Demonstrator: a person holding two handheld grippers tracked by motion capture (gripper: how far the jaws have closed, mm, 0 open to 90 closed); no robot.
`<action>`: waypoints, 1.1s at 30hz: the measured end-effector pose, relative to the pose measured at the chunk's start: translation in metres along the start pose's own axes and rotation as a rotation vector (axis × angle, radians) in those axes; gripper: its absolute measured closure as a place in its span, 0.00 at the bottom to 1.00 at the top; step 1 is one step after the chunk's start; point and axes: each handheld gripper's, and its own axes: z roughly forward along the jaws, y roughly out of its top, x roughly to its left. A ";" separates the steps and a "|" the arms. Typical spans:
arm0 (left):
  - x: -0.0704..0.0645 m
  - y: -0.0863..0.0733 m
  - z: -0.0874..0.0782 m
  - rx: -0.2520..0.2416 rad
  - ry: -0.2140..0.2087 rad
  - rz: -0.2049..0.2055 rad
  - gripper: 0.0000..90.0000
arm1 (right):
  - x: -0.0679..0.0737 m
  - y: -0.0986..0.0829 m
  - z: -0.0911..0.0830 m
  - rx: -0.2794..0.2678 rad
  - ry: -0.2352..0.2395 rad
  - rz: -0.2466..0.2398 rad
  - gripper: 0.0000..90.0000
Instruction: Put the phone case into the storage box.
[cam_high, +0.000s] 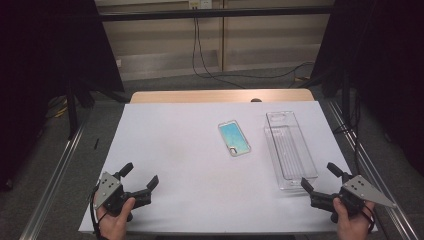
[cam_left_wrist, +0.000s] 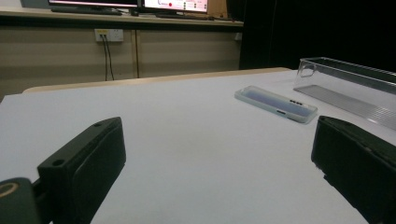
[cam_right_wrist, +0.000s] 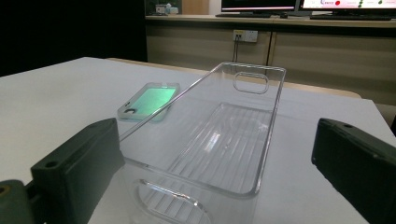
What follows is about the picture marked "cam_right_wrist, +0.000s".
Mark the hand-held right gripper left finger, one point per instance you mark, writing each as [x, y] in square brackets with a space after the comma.
[77, 168]

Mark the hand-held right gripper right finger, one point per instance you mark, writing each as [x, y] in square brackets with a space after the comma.
[358, 161]

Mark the teal phone case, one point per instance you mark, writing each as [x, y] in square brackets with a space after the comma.
[149, 101]

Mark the clear plastic storage box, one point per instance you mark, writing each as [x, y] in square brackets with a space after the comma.
[218, 146]

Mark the white table sheet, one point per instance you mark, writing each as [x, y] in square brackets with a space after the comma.
[56, 102]

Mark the beige wooden counter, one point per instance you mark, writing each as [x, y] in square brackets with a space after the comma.
[327, 56]

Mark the black keyboard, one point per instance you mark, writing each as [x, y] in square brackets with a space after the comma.
[249, 15]
[350, 17]

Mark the computer monitor with white screen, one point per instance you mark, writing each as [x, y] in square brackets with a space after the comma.
[348, 5]

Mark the small pale blue box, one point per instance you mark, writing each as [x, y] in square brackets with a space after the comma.
[170, 9]

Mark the black computer monitor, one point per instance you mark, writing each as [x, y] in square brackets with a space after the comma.
[258, 4]

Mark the white wall socket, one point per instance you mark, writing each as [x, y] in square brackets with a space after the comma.
[246, 35]

